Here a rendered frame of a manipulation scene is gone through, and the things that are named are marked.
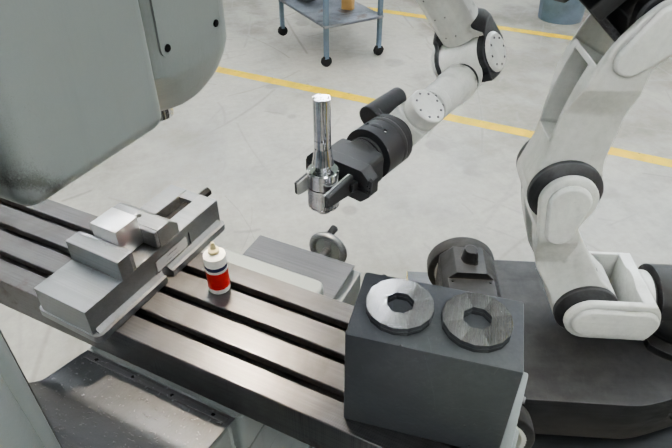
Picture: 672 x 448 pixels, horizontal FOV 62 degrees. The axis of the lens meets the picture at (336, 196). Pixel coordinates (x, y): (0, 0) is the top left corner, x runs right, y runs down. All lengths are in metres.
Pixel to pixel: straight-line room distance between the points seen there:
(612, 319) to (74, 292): 1.10
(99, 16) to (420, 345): 0.51
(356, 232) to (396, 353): 1.88
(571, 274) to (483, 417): 0.62
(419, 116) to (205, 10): 0.38
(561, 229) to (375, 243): 1.45
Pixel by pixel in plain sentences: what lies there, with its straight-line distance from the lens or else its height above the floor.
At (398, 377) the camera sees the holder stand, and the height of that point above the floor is 1.03.
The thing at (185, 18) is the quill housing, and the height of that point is 1.44.
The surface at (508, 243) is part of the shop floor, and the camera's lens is 2.64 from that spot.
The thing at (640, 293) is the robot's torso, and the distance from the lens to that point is 1.44.
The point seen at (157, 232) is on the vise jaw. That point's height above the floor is 1.01.
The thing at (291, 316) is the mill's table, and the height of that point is 0.90.
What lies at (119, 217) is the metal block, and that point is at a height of 1.04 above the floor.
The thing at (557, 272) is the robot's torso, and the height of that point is 0.79.
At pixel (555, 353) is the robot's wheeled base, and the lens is 1.47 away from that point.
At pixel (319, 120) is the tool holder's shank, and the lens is 0.75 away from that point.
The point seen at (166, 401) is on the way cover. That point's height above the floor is 0.83.
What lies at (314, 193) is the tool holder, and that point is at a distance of 0.80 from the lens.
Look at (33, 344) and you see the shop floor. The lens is 2.40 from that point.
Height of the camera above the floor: 1.64
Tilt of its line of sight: 36 degrees down
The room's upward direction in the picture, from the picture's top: straight up
